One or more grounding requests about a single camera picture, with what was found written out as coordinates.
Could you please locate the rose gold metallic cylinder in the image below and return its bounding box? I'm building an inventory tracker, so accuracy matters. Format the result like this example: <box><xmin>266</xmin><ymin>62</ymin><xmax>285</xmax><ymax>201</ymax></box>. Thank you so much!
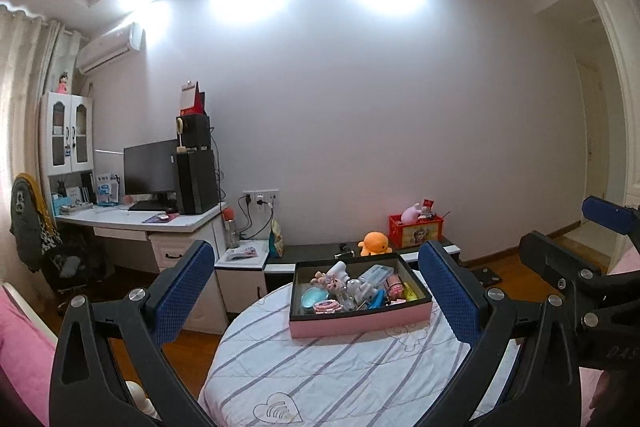
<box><xmin>385</xmin><ymin>274</ymin><xmax>405</xmax><ymax>301</ymax></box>

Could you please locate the blue point liner highlighter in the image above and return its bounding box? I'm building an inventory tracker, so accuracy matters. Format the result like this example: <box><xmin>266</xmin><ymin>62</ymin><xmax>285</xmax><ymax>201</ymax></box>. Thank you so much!
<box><xmin>368</xmin><ymin>296</ymin><xmax>387</xmax><ymax>310</ymax></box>

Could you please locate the blue card box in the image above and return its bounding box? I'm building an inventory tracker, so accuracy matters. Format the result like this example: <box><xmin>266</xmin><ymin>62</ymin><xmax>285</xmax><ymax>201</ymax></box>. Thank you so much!
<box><xmin>358</xmin><ymin>265</ymin><xmax>395</xmax><ymax>289</ymax></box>

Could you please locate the pink pastel brick block model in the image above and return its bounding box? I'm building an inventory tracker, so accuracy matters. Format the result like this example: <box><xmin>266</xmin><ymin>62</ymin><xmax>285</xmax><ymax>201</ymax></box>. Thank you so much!
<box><xmin>312</xmin><ymin>299</ymin><xmax>344</xmax><ymax>314</ymax></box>

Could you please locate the yellow point liner highlighter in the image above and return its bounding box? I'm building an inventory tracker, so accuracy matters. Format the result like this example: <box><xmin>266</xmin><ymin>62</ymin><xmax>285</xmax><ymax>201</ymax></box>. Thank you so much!
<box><xmin>402</xmin><ymin>283</ymin><xmax>419</xmax><ymax>303</ymax></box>

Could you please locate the red crate with picture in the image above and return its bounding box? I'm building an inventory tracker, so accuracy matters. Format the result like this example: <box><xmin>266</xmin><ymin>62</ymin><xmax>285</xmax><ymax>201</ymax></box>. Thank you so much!
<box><xmin>387</xmin><ymin>215</ymin><xmax>444</xmax><ymax>249</ymax></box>

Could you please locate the white desk with drawers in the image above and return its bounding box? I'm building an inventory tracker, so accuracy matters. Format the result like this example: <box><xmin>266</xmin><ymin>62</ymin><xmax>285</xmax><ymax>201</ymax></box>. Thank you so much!
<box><xmin>54</xmin><ymin>200</ymin><xmax>231</xmax><ymax>335</ymax></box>

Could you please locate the white bedside cabinet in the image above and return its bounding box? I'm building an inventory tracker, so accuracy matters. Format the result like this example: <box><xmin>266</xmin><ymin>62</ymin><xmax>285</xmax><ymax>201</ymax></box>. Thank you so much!
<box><xmin>215</xmin><ymin>239</ymin><xmax>269</xmax><ymax>314</ymax></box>

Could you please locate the pink plush in crate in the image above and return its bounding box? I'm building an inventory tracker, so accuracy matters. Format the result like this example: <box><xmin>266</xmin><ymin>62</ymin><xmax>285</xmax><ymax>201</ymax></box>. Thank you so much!
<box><xmin>400</xmin><ymin>202</ymin><xmax>424</xmax><ymax>225</ymax></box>

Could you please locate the white astronaut figurine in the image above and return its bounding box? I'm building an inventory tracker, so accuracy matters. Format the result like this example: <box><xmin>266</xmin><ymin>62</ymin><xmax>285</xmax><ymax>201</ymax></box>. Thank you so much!
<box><xmin>346</xmin><ymin>279</ymin><xmax>378</xmax><ymax>306</ymax></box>

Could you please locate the orange octopus plush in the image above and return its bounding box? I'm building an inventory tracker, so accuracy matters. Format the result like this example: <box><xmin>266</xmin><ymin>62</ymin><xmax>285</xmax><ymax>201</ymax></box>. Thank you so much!
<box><xmin>358</xmin><ymin>231</ymin><xmax>393</xmax><ymax>257</ymax></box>

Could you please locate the red cap water bottle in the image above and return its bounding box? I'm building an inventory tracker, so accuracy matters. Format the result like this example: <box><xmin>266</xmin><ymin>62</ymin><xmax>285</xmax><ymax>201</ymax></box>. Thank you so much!
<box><xmin>221</xmin><ymin>207</ymin><xmax>240</xmax><ymax>249</ymax></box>

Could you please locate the white striped bed quilt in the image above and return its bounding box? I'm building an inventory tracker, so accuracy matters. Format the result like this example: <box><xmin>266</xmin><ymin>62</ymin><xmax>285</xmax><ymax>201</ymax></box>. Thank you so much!
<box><xmin>196</xmin><ymin>275</ymin><xmax>526</xmax><ymax>427</ymax></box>

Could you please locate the black low cabinet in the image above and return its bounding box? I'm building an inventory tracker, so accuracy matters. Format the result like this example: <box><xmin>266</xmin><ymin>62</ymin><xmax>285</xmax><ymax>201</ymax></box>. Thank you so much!
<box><xmin>264</xmin><ymin>235</ymin><xmax>464</xmax><ymax>287</ymax></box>

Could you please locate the small black gadget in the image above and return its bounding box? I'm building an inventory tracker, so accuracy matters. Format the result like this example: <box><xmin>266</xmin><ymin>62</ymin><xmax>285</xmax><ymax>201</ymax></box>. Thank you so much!
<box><xmin>334</xmin><ymin>243</ymin><xmax>355</xmax><ymax>259</ymax></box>

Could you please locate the white handheld device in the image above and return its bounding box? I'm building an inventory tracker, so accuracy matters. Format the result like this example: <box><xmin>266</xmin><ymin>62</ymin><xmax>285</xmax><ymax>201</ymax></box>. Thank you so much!
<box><xmin>326</xmin><ymin>261</ymin><xmax>350</xmax><ymax>283</ymax></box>

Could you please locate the white plush bunny toy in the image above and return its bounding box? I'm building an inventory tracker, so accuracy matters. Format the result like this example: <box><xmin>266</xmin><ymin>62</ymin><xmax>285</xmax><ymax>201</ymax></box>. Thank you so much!
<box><xmin>310</xmin><ymin>271</ymin><xmax>341</xmax><ymax>293</ymax></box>

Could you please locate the yellow blue snack bag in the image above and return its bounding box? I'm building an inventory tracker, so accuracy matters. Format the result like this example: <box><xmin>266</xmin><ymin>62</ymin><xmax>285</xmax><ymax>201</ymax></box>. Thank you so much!
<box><xmin>269</xmin><ymin>219</ymin><xmax>284</xmax><ymax>258</ymax></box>

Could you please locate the pink black storage box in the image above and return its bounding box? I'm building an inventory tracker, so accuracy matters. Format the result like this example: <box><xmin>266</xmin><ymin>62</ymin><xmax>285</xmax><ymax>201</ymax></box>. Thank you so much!
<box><xmin>290</xmin><ymin>254</ymin><xmax>432</xmax><ymax>338</ymax></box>

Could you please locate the teal round case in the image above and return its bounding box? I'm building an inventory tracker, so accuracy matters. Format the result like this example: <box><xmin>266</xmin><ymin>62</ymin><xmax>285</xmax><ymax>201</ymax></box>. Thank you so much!
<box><xmin>300</xmin><ymin>286</ymin><xmax>330</xmax><ymax>310</ymax></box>

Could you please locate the black computer monitor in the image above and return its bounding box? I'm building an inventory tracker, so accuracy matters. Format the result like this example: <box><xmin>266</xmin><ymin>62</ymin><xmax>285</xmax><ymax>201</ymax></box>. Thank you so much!
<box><xmin>124</xmin><ymin>139</ymin><xmax>178</xmax><ymax>213</ymax></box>

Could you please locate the black computer tower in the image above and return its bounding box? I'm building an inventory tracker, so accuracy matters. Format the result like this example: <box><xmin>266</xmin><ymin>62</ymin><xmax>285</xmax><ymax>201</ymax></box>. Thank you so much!
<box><xmin>172</xmin><ymin>150</ymin><xmax>220</xmax><ymax>216</ymax></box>

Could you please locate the black speaker box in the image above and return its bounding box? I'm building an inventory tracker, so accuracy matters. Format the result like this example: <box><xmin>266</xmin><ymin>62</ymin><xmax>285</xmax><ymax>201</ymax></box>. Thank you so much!
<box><xmin>176</xmin><ymin>114</ymin><xmax>210</xmax><ymax>150</ymax></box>

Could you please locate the red white calendar stand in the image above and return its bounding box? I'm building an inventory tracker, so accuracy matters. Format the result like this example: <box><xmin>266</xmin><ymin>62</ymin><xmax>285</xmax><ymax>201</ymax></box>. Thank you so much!
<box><xmin>180</xmin><ymin>80</ymin><xmax>206</xmax><ymax>116</ymax></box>

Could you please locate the white glass door cabinet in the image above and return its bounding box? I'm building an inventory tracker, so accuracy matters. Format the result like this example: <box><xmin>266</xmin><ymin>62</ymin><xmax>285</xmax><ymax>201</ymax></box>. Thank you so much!
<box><xmin>39</xmin><ymin>92</ymin><xmax>94</xmax><ymax>176</ymax></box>

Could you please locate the white air conditioner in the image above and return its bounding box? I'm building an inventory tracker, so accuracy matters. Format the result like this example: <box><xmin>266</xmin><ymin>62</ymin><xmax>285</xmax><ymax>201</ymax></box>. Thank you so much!
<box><xmin>76</xmin><ymin>22</ymin><xmax>144</xmax><ymax>75</ymax></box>

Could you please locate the beige window curtain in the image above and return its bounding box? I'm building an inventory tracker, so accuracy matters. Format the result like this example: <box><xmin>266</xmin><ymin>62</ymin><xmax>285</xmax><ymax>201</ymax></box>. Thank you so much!
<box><xmin>1</xmin><ymin>1</ymin><xmax>81</xmax><ymax>297</ymax></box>

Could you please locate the white wall power strip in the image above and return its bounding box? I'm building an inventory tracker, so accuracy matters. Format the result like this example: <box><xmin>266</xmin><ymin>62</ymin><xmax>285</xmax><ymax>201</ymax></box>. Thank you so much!
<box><xmin>243</xmin><ymin>188</ymin><xmax>280</xmax><ymax>206</ymax></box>

